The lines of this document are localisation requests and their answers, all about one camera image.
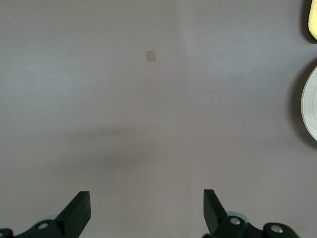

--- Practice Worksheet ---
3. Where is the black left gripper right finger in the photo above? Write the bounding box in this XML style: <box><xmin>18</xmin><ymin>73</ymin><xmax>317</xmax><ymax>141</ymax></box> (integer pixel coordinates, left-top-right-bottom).
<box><xmin>201</xmin><ymin>189</ymin><xmax>298</xmax><ymax>238</ymax></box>

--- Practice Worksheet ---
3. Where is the round wooden plate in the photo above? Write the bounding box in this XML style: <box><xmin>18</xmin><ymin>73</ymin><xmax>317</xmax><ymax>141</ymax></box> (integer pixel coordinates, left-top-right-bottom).
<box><xmin>301</xmin><ymin>64</ymin><xmax>317</xmax><ymax>142</ymax></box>

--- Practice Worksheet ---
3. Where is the yellow quilted oven mitt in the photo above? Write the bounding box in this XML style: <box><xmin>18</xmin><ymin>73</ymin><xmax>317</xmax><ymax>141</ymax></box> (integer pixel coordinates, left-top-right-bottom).
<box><xmin>302</xmin><ymin>0</ymin><xmax>317</xmax><ymax>45</ymax></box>

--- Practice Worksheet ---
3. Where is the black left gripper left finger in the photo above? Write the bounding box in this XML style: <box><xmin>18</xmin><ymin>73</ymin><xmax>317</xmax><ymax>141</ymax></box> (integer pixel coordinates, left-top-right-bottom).
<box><xmin>0</xmin><ymin>191</ymin><xmax>91</xmax><ymax>238</ymax></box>

